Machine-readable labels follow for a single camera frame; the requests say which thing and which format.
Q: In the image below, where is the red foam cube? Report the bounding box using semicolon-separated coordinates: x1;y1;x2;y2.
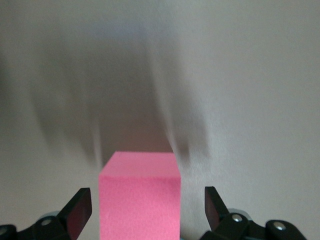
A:
98;150;182;240

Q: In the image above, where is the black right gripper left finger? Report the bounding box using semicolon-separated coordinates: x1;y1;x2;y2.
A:
0;187;93;240

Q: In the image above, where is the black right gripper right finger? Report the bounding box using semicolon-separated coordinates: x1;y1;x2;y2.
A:
203;186;306;240

